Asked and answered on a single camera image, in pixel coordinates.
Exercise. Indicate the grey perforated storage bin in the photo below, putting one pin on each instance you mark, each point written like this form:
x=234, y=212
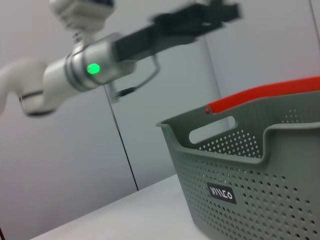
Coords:
x=250, y=200

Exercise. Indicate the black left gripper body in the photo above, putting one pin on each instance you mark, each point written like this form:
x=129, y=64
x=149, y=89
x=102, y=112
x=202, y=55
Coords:
x=162, y=32

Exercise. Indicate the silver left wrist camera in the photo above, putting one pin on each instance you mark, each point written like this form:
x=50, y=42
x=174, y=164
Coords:
x=80, y=12

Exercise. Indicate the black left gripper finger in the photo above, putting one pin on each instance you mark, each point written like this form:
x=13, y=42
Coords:
x=231, y=12
x=212, y=2

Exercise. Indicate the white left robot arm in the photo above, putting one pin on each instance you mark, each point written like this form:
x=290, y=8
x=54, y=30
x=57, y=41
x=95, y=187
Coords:
x=57, y=75

